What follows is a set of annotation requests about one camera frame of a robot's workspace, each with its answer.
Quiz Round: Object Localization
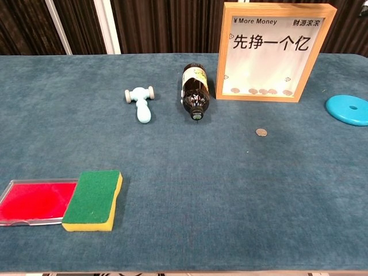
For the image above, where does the brown glass bottle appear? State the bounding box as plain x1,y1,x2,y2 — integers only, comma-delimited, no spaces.
180,63,209,123

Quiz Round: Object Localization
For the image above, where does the white partition post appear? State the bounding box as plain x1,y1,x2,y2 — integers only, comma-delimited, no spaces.
44,0,73,56
93,0,122,55

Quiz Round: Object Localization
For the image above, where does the dark pleated curtain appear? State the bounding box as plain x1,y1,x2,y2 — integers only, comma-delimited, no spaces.
0,0,368,57

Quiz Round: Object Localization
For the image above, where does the light blue toy hammer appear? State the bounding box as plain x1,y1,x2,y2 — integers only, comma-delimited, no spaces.
124,86,156,124

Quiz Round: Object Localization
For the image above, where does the wooden coin bank frame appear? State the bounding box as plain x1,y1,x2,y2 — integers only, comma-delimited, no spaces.
215,2,338,104

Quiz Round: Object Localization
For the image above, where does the blue round disc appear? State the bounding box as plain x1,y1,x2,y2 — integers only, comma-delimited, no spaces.
325,95,368,127

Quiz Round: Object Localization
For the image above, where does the green yellow sponge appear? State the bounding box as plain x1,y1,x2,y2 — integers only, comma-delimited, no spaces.
62,170,124,232

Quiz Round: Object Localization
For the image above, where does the clear case with red pad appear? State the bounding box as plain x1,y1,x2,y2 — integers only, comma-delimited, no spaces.
0,178,79,227

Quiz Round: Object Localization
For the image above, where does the teal table cloth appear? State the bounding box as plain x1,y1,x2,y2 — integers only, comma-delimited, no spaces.
0,53,368,273

